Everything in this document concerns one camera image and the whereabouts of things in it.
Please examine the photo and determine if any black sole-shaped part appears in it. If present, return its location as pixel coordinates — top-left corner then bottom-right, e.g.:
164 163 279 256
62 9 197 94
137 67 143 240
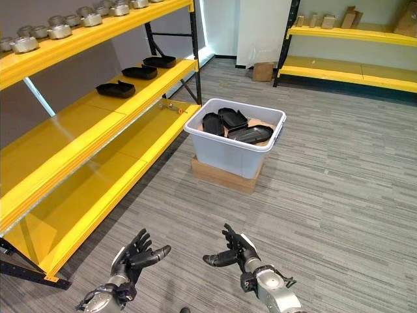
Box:
227 126 275 145
121 64 159 80
142 55 177 69
217 107 250 130
95 80 136 100
202 112 226 136

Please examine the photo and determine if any flat cardboard box base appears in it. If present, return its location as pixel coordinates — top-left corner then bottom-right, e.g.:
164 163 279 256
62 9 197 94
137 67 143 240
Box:
191 155 266 196

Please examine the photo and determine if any tan cardboard block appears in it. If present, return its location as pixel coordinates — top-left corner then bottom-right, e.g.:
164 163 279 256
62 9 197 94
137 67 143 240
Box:
321 14 339 30

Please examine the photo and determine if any large brown cardboard box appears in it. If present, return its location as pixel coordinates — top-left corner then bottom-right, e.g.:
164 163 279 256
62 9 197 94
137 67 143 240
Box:
393 0 417 38

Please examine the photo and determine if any metal bracket with orange bits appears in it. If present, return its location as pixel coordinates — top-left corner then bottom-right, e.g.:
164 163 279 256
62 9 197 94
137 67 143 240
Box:
158 101 190 115

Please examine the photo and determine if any small cardboard box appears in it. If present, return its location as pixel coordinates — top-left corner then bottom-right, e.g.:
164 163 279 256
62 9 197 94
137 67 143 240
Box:
252 61 274 83

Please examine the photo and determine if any large yellow shelf rack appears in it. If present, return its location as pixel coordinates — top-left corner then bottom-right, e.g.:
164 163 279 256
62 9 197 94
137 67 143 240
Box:
0 0 203 291

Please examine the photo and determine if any tall brown cardboard piece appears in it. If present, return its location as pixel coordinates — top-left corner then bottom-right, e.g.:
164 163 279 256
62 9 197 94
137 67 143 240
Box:
340 5 364 30

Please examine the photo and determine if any brown cardboard liner sheet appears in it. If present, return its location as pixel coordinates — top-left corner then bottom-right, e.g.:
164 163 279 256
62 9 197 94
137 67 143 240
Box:
196 116 281 147

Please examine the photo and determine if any small yellow shelf rack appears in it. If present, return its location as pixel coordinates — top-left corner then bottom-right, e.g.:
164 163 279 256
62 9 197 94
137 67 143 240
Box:
272 0 417 99

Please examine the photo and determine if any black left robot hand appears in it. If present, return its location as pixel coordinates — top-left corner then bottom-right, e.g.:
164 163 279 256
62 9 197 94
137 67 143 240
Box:
110 228 172 282

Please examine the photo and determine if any grey plastic storage box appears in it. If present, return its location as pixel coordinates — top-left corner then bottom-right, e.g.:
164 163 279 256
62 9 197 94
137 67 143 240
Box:
184 97 287 179

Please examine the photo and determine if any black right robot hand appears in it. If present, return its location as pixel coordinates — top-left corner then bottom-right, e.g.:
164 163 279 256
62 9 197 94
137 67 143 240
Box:
202 223 263 273

